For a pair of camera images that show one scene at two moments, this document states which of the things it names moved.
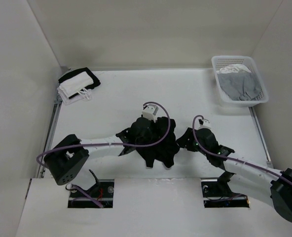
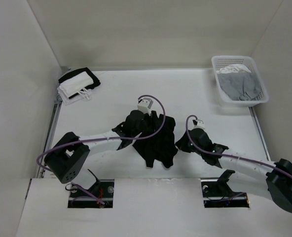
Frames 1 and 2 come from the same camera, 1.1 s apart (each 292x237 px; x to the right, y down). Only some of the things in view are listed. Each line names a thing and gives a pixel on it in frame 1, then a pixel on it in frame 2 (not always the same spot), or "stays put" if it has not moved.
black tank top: (164, 150) stays put
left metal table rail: (50, 136) stays put
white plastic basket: (237, 81) stays put
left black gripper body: (152, 132) to (137, 131)
